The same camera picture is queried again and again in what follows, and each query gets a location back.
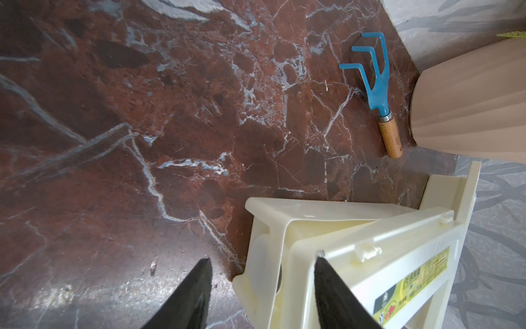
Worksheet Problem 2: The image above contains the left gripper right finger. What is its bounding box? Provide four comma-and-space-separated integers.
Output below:
314, 257, 382, 329

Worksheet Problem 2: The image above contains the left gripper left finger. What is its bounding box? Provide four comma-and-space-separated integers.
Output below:
142, 259, 212, 329

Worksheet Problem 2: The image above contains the cream wrap dispenser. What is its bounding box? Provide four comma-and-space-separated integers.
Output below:
232, 161, 482, 328

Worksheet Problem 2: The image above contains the blue garden hand rake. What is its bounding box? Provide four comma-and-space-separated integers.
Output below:
338, 32, 403, 159

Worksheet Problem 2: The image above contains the potted artificial flower plant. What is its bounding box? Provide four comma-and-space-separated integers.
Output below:
410, 38, 525, 163

